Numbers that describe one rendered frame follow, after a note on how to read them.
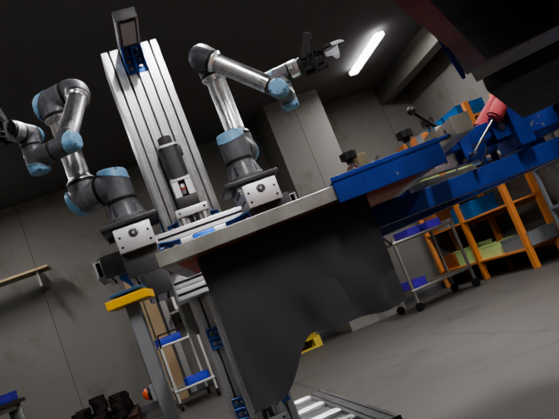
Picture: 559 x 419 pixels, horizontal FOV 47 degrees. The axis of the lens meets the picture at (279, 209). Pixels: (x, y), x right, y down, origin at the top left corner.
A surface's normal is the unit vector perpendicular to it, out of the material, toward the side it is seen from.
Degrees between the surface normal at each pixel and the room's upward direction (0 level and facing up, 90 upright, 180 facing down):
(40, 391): 90
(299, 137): 90
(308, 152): 90
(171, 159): 90
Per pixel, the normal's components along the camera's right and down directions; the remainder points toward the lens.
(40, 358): 0.16, -0.20
